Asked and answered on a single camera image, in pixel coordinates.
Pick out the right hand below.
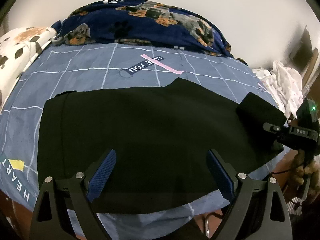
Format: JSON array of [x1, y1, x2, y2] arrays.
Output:
[[288, 150, 319, 204]]

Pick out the dark box on wardrobe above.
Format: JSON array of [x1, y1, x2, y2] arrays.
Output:
[[289, 25, 313, 74]]

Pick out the white floral pillow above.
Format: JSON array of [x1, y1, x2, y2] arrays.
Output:
[[0, 27, 57, 109]]

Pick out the white dotted cloth pile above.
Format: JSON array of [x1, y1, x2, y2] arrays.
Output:
[[252, 60, 303, 118]]

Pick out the navy dog print blanket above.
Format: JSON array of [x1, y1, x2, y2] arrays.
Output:
[[52, 0, 231, 57]]

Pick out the black pants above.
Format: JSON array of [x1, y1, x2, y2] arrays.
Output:
[[37, 78, 286, 214]]

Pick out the blue grid bedsheet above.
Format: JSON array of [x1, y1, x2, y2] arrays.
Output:
[[0, 42, 291, 240]]

